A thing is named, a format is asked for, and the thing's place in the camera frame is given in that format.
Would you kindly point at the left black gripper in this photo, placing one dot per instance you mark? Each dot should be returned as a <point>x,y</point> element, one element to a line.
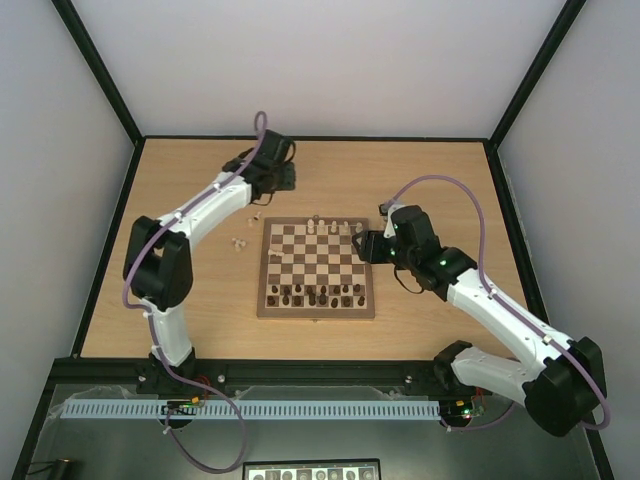
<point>290,183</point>

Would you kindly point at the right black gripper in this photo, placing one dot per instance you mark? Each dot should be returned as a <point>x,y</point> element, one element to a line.
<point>373,245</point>

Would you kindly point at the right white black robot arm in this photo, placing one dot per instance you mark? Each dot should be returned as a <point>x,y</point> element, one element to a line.
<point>557,379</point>

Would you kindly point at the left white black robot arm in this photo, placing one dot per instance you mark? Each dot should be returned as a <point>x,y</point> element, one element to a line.
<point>158,271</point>

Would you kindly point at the wooden chess board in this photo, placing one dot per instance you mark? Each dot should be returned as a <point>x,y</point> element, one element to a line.
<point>319,259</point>

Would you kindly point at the dark chess pieces front row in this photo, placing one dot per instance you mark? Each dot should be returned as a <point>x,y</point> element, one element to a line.
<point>317,301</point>

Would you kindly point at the dark chess pieces row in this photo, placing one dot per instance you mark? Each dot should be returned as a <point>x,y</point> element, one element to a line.
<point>317,301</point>
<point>329,290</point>

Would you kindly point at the dark chess pieces back row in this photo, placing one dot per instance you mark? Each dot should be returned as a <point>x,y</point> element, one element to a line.
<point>329,290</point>

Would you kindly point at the right controller board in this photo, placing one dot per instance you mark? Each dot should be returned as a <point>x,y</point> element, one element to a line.
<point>467,408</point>

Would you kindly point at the controller board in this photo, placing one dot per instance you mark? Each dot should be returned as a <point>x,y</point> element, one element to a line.
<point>182,407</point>
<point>467,408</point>

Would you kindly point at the left controller board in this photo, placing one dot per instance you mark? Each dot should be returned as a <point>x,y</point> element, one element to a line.
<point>182,407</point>

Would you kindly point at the left light piece pair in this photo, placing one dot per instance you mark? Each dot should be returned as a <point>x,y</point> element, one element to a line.
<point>239,244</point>

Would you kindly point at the printed reference sheet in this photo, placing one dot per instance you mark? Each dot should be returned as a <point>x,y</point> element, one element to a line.
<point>313,470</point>

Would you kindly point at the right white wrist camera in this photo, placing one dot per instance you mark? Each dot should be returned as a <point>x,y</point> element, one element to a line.
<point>386,211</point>

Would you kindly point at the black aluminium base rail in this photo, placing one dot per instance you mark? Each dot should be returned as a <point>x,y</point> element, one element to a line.
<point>433,378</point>

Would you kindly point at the light blue cable duct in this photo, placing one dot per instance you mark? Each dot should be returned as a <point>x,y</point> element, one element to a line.
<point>258,410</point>

